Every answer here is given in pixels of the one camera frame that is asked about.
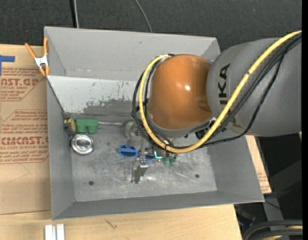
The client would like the green toy block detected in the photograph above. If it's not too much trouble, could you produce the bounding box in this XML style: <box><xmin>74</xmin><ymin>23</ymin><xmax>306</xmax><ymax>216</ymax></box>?
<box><xmin>76</xmin><ymin>118</ymin><xmax>99</xmax><ymax>135</ymax></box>

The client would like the blue plastic clip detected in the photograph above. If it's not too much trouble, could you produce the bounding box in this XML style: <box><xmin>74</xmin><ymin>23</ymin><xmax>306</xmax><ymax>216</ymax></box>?
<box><xmin>117</xmin><ymin>144</ymin><xmax>139</xmax><ymax>159</ymax></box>

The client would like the thin metal rod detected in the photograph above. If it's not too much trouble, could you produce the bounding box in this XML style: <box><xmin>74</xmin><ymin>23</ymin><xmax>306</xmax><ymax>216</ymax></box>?
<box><xmin>98</xmin><ymin>121</ymin><xmax>126</xmax><ymax>127</ymax></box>

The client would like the yellow and black small tool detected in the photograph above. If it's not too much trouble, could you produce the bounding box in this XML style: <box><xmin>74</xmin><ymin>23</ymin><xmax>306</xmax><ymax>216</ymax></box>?
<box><xmin>63</xmin><ymin>117</ymin><xmax>77</xmax><ymax>136</ymax></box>

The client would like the black cylinder on white bracket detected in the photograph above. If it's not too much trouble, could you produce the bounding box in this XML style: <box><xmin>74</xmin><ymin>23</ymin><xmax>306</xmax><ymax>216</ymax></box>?
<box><xmin>194</xmin><ymin>116</ymin><xmax>219</xmax><ymax>140</ymax></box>

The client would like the shiny metal cup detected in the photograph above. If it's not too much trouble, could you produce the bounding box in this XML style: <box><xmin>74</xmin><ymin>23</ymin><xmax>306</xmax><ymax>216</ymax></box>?
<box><xmin>70</xmin><ymin>133</ymin><xmax>95</xmax><ymax>156</ymax></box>

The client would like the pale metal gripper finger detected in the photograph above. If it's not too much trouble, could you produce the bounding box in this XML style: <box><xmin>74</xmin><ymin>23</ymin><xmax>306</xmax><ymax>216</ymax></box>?
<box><xmin>131</xmin><ymin>158</ymin><xmax>149</xmax><ymax>185</ymax></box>

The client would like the brown cardboard board red print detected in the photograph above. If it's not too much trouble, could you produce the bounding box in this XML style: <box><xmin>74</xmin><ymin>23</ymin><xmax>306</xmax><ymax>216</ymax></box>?
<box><xmin>0</xmin><ymin>43</ymin><xmax>272</xmax><ymax>215</ymax></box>

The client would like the grey metal bin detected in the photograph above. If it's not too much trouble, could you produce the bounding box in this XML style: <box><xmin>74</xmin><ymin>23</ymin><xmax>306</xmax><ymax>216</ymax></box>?
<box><xmin>43</xmin><ymin>26</ymin><xmax>265</xmax><ymax>221</ymax></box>

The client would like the clear glass thing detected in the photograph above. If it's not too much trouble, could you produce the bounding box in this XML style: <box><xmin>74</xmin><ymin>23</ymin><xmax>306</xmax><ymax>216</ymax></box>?
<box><xmin>124</xmin><ymin>120</ymin><xmax>144</xmax><ymax>145</ymax></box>

